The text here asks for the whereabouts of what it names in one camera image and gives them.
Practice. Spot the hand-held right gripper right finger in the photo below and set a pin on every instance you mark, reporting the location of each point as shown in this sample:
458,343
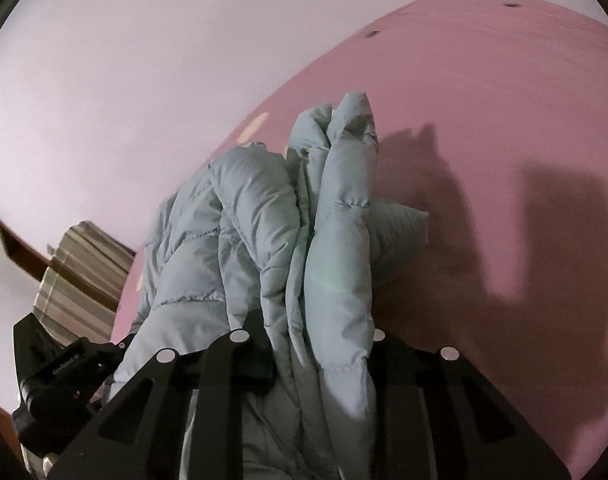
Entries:
409,385

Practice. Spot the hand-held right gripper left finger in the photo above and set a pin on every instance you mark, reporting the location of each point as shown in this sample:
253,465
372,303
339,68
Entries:
223,375

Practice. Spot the light blue puffer jacket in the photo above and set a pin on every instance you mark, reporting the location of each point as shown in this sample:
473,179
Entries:
284,240

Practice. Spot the striped cloth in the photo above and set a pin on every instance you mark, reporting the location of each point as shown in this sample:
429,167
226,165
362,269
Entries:
78,280

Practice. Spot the pink dotted bed sheet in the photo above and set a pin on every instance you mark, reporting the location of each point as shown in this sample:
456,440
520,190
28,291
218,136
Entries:
484,160

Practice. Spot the brown wooden bed frame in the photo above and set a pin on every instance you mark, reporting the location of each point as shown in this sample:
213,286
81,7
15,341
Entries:
28,260

